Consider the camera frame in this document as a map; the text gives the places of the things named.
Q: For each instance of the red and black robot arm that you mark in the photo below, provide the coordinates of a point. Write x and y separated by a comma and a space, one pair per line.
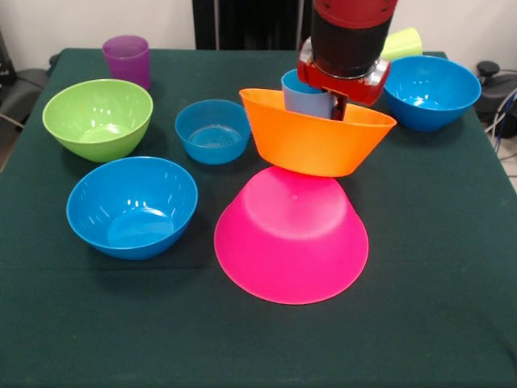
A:
347, 44

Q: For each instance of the orange bowl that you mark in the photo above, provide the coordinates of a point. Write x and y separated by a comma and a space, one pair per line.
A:
311, 141

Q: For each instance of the small light blue bowl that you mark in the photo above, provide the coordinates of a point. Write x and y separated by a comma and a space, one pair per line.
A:
210, 133

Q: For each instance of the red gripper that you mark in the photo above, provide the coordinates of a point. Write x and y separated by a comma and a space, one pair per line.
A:
355, 91

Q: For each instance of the purple cup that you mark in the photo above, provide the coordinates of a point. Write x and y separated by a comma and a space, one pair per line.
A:
129, 64

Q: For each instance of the light blue cup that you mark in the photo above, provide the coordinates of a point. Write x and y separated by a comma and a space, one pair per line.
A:
305, 103

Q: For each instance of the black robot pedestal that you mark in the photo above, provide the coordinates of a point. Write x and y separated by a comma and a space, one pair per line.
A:
250, 24

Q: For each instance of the lime green bowl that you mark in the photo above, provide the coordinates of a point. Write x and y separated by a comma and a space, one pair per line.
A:
97, 117

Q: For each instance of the pink bowl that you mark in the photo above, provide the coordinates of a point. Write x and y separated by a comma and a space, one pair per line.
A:
291, 250

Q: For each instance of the yellow-green cup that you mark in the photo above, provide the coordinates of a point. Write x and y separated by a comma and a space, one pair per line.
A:
408, 44

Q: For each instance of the dark green tablecloth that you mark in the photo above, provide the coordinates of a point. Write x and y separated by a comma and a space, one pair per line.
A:
404, 283

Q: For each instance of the grey chair base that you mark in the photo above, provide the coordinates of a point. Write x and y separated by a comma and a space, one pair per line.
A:
24, 93
497, 89

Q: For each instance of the large blue bowl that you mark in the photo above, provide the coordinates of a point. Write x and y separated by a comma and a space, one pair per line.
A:
129, 210
432, 93

